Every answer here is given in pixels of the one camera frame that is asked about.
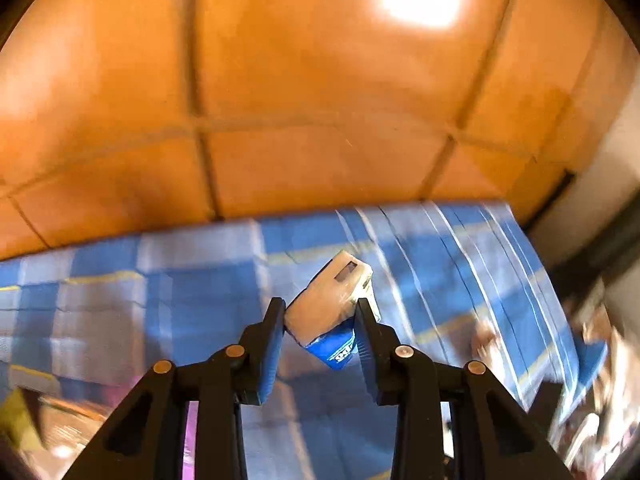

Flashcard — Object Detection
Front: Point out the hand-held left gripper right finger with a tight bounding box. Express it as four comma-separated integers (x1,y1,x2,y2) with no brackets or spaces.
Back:
352,297,576,480

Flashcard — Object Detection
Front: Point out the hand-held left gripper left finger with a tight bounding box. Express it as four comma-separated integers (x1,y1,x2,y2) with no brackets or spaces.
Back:
62,297,287,480

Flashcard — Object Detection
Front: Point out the blue tissue packet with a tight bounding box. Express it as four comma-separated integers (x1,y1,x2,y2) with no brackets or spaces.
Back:
284,250,382,372

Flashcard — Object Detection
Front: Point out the brown scrunchie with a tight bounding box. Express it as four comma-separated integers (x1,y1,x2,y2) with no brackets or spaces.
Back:
470,320,506,366

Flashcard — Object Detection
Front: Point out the blue plaid bed sheet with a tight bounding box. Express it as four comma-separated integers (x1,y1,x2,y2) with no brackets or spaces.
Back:
0,200,608,480

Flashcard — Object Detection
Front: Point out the blue cloth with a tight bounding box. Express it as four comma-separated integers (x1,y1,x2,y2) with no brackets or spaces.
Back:
555,332,611,426

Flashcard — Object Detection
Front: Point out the yellow object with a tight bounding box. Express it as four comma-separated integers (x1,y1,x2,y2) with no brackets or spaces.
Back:
0,385,46,461

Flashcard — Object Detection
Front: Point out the wooden panelled headboard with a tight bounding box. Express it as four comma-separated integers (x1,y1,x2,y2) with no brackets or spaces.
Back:
0,0,640,261

